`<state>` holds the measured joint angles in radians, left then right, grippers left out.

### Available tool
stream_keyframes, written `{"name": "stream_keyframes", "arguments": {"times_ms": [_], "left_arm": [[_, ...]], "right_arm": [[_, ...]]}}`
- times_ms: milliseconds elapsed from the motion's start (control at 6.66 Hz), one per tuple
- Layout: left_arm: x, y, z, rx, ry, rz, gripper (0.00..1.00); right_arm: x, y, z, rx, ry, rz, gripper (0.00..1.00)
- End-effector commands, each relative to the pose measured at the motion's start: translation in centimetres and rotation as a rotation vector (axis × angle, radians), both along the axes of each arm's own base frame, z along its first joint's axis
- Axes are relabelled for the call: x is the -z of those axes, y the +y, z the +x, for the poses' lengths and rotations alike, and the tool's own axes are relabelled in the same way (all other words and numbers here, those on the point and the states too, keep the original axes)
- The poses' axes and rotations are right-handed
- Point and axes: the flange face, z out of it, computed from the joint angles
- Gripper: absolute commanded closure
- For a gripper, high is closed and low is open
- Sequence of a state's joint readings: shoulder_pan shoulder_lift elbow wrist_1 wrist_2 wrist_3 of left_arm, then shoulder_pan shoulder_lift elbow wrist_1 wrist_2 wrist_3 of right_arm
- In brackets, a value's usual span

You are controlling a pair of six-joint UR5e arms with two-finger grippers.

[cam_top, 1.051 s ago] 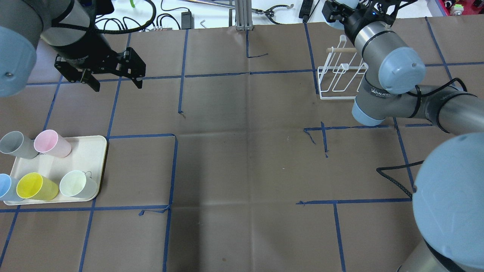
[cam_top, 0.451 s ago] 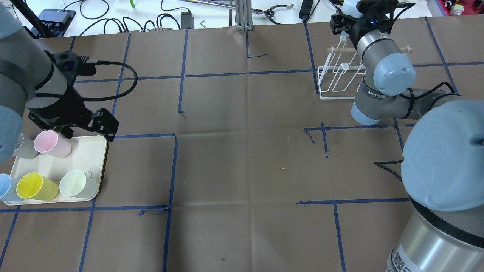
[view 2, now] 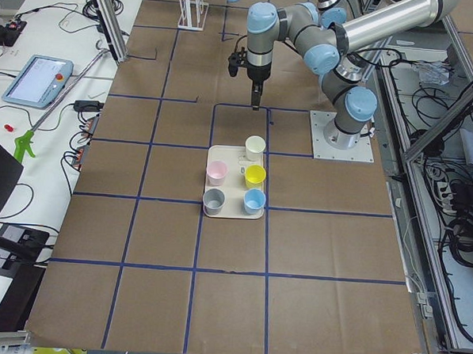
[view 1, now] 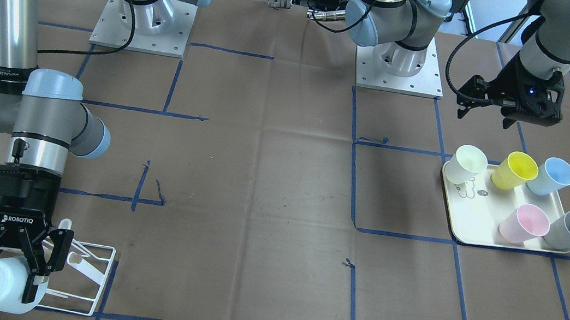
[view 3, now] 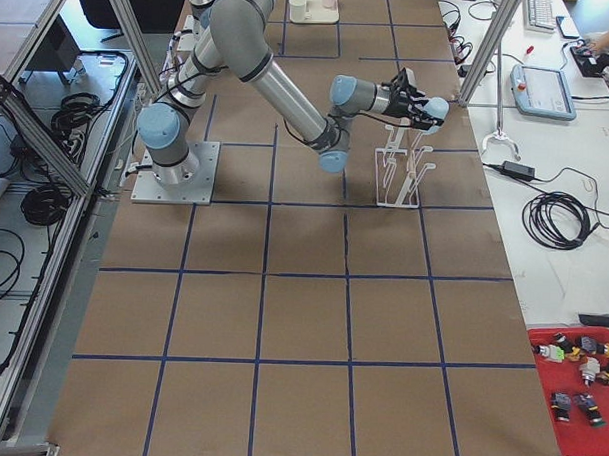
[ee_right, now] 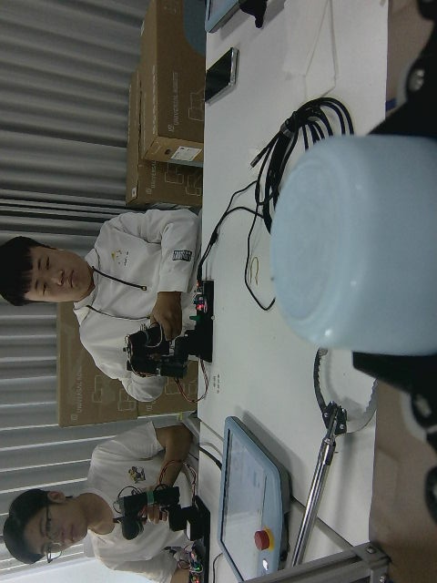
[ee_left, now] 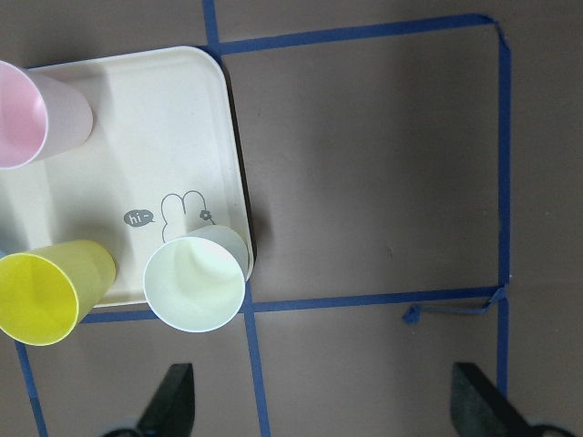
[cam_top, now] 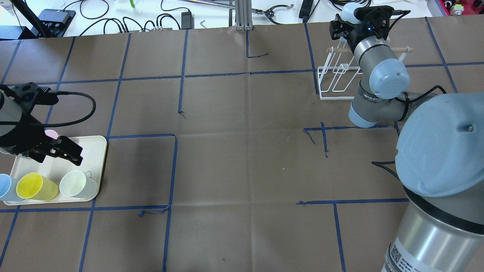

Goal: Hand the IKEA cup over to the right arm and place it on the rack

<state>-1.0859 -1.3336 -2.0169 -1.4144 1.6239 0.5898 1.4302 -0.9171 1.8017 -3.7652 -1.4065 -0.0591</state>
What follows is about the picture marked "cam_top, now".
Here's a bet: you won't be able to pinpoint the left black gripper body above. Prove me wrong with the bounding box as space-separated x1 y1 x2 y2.
0 125 76 163

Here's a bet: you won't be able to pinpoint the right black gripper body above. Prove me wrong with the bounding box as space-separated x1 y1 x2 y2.
329 19 373 48

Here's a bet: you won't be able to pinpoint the light blue plastic cup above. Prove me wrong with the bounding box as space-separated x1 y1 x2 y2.
340 2 362 24

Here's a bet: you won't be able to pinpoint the white plastic cup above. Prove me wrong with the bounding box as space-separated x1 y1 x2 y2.
59 170 98 199

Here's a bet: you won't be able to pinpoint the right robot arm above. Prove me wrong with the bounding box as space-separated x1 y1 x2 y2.
330 10 483 272

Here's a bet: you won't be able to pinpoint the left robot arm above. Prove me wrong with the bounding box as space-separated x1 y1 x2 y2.
0 92 83 166

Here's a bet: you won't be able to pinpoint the pink plastic cup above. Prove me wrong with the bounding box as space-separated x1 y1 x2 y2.
44 130 59 139

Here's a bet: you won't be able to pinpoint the yellow plastic cup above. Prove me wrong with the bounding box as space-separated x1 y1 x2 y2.
16 172 59 201

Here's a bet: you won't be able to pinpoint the cream plastic tray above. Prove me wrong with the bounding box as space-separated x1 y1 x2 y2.
4 136 108 206

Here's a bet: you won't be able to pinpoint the grabber reaching tool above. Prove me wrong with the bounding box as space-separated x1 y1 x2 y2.
184 0 294 18

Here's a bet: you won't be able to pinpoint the black power adapter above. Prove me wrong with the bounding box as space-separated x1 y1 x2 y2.
180 11 195 29

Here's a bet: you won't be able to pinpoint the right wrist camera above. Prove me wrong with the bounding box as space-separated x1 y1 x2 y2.
353 5 411 39

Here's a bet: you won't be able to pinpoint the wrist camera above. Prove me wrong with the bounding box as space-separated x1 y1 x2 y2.
0 82 59 116
353 5 411 39

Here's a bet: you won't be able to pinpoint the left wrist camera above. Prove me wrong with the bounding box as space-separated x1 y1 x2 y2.
0 82 59 116

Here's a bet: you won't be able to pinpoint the white wire cup rack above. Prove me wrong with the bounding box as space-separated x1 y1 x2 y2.
317 40 413 101

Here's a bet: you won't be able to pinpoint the aluminium frame post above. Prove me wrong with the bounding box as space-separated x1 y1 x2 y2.
235 0 253 31

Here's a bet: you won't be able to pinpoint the black braided cable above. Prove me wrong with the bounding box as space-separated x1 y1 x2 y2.
371 161 399 180

